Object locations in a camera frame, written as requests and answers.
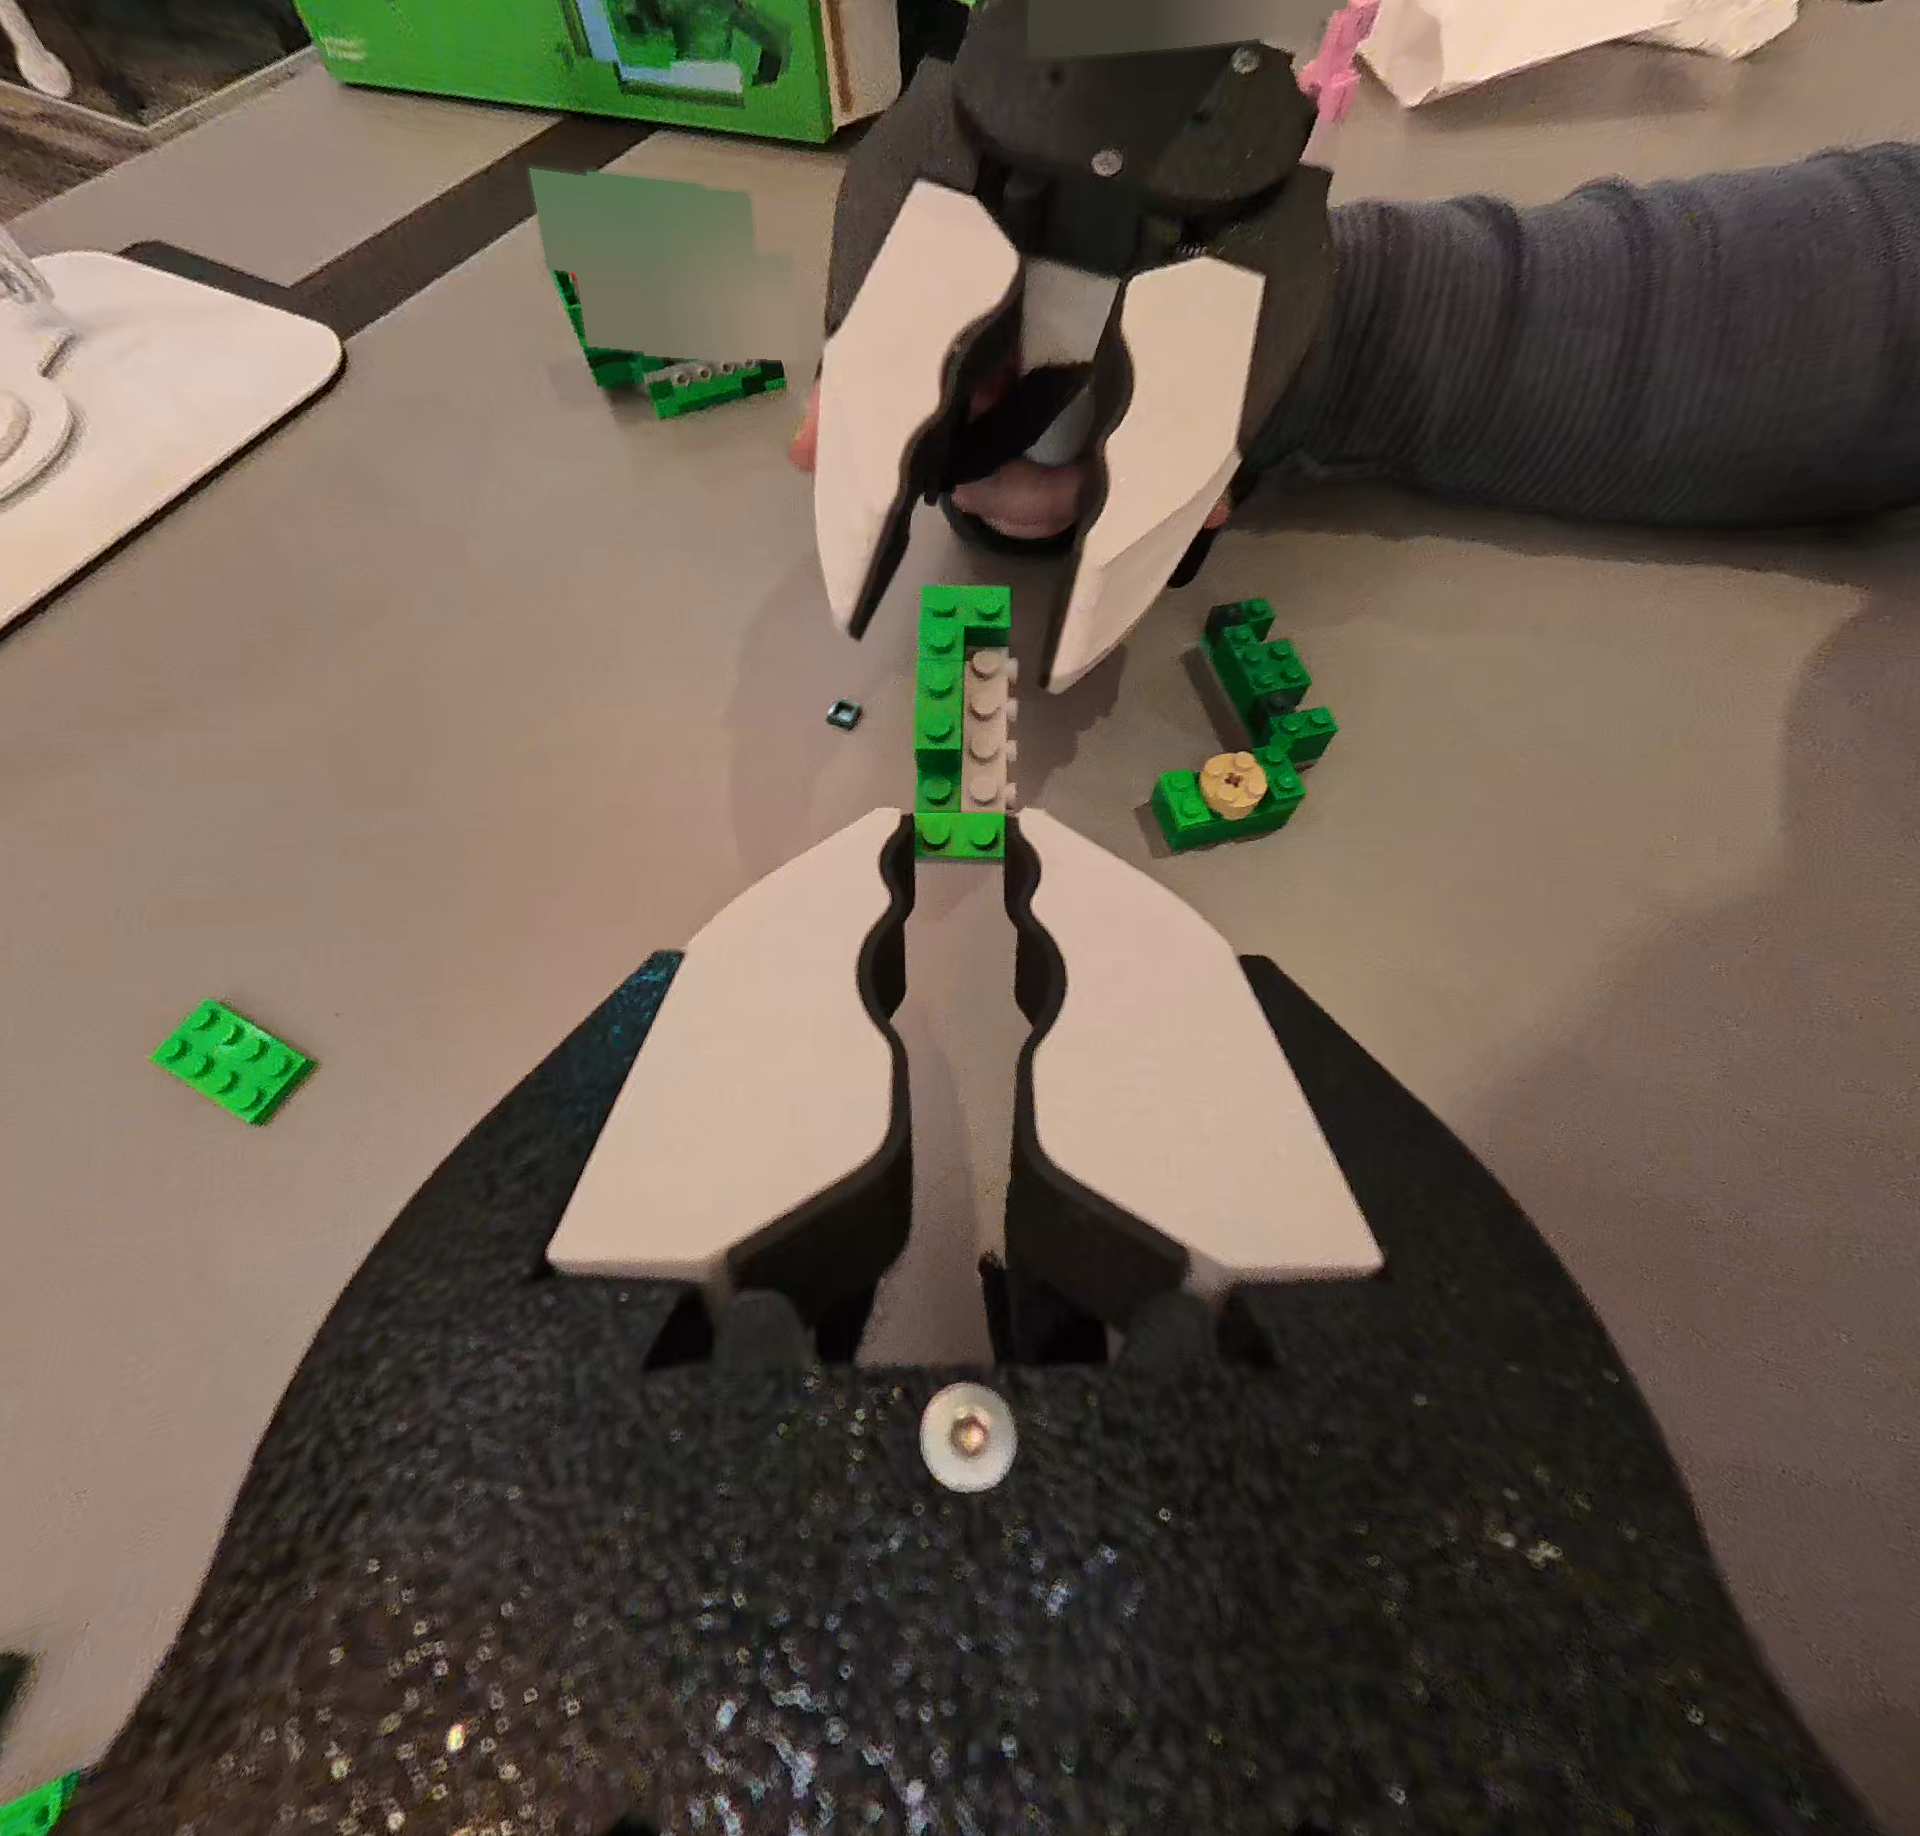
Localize white corded plug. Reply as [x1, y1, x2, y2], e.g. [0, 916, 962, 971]
[0, 0, 74, 101]

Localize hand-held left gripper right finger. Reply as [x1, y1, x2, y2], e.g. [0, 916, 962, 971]
[1006, 810, 1387, 1340]

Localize green flat plate brick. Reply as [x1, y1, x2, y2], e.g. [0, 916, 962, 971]
[146, 998, 319, 1125]

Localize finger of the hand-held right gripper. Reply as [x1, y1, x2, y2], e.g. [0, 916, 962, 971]
[1042, 264, 1270, 697]
[810, 178, 1027, 643]

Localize green toy box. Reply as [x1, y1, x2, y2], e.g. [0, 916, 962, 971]
[255, 0, 1035, 146]

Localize pink brick piece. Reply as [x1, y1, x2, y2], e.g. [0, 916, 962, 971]
[1300, 0, 1382, 119]

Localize green grey build red piece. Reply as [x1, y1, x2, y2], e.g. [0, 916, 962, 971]
[555, 266, 790, 418]

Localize person's right hand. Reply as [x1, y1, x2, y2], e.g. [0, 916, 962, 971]
[944, 456, 1085, 541]

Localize person's right forearm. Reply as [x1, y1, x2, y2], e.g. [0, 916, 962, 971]
[1244, 141, 1920, 526]

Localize curved green build tan flower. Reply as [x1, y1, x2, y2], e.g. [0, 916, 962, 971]
[1152, 596, 1342, 856]

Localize green and grey brick assembly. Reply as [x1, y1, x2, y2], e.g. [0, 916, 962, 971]
[909, 583, 1022, 869]

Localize grey desk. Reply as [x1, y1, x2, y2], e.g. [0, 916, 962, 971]
[0, 60, 1920, 1836]

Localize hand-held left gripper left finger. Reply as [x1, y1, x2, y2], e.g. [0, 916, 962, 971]
[541, 810, 914, 1347]

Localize white crumpled paper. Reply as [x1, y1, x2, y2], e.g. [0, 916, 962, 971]
[1350, 0, 1822, 110]

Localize white book stand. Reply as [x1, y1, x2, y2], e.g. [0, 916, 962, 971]
[0, 223, 347, 640]

